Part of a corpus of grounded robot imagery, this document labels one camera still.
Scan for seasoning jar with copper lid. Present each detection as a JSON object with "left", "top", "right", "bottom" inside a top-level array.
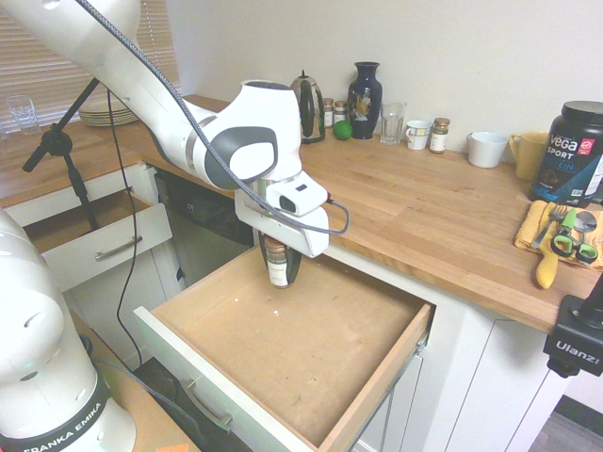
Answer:
[{"left": 263, "top": 236, "right": 291, "bottom": 289}]

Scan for dark blue painted vase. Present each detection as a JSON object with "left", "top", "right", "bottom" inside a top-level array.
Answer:
[{"left": 347, "top": 61, "right": 383, "bottom": 140}]

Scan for black Ulanzi camera mount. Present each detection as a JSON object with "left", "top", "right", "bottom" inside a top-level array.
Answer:
[{"left": 542, "top": 263, "right": 603, "bottom": 378}]

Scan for yellow handled knife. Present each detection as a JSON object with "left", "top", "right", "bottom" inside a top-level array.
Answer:
[{"left": 535, "top": 251, "right": 561, "bottom": 290}]

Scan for black boom camera stand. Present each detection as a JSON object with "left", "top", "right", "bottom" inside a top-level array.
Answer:
[{"left": 21, "top": 77, "right": 103, "bottom": 232}]

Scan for stack of cream plates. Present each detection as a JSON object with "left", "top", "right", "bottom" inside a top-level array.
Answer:
[{"left": 77, "top": 105, "right": 141, "bottom": 128}]

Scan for stainless steel kettle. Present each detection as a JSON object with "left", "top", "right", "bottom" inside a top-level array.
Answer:
[{"left": 289, "top": 70, "right": 326, "bottom": 145}]

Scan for small open white drawer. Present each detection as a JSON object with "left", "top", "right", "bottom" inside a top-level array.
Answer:
[{"left": 18, "top": 187, "right": 173, "bottom": 291}]

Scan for metal handle of small drawer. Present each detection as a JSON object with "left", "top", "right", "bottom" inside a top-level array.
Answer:
[{"left": 94, "top": 234, "right": 144, "bottom": 263}]

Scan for large open wooden drawer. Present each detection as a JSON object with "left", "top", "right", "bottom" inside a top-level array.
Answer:
[{"left": 133, "top": 244, "right": 437, "bottom": 452}]

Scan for clear glass tumbler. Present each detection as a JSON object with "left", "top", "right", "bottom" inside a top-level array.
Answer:
[{"left": 380, "top": 101, "right": 408, "bottom": 145}]

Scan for white cabinet door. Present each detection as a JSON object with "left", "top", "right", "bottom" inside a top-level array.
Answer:
[{"left": 470, "top": 317, "right": 566, "bottom": 452}]

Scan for thin black hanging cable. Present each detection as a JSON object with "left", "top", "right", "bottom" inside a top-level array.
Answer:
[{"left": 106, "top": 89, "right": 145, "bottom": 373}]

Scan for black dishwasher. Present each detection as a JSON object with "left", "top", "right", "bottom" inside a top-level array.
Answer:
[{"left": 154, "top": 169, "right": 255, "bottom": 288}]

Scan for clear drinking glass with ridges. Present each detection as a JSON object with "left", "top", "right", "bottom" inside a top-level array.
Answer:
[{"left": 5, "top": 95, "right": 38, "bottom": 136}]

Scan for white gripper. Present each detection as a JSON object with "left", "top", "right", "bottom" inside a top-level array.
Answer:
[{"left": 234, "top": 190, "right": 330, "bottom": 289}]

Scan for black box on floor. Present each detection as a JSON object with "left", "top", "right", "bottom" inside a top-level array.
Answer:
[{"left": 134, "top": 357, "right": 208, "bottom": 452}]

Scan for black Vega protein tub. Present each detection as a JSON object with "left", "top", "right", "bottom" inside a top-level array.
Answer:
[{"left": 530, "top": 100, "right": 603, "bottom": 209}]

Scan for window blinds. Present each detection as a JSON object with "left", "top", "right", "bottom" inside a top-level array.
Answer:
[{"left": 0, "top": 0, "right": 183, "bottom": 156}]

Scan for metal fork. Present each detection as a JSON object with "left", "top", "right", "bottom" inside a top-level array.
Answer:
[{"left": 531, "top": 203, "right": 568, "bottom": 249}]

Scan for yellow cloth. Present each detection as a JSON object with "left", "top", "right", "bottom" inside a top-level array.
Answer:
[{"left": 513, "top": 200, "right": 603, "bottom": 272}]

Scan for small white cup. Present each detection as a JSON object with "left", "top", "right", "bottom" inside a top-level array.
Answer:
[{"left": 405, "top": 120, "right": 433, "bottom": 152}]

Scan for white mug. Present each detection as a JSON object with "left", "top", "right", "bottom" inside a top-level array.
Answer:
[{"left": 466, "top": 131, "right": 510, "bottom": 170}]

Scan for grey braided cable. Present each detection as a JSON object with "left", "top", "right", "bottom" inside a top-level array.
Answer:
[{"left": 74, "top": 0, "right": 352, "bottom": 235}]

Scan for metal handle of large drawer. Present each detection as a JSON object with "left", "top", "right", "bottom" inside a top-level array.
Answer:
[{"left": 181, "top": 379, "right": 235, "bottom": 433}]

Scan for spice jar with gold lid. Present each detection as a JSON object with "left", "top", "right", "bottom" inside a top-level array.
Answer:
[{"left": 428, "top": 117, "right": 452, "bottom": 154}]

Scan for yellow mug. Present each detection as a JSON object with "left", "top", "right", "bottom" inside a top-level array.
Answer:
[{"left": 508, "top": 131, "right": 550, "bottom": 181}]

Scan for green and black scissors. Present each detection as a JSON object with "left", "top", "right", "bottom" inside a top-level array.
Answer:
[{"left": 550, "top": 207, "right": 599, "bottom": 266}]

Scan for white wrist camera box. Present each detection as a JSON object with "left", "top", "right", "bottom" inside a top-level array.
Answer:
[{"left": 267, "top": 174, "right": 329, "bottom": 218}]

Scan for metal spoon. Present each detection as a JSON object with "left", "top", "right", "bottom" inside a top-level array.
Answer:
[{"left": 572, "top": 210, "right": 598, "bottom": 234}]

